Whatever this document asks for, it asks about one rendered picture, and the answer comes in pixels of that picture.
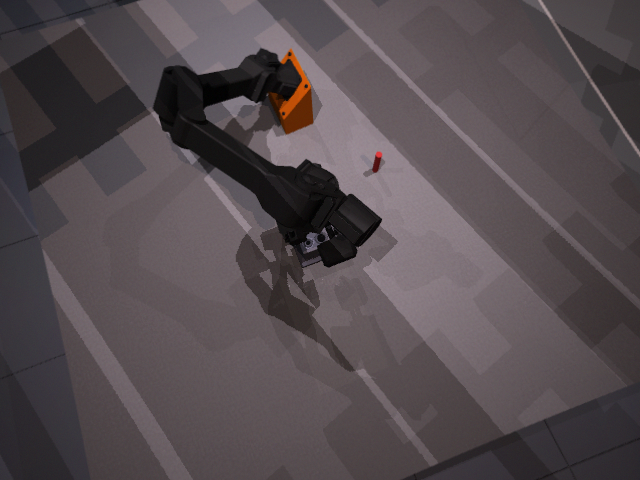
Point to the dark red peg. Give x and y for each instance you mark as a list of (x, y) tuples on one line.
[(377, 162)]

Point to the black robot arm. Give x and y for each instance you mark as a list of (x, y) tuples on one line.
[(290, 195)]

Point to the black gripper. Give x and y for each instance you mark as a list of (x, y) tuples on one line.
[(337, 249)]

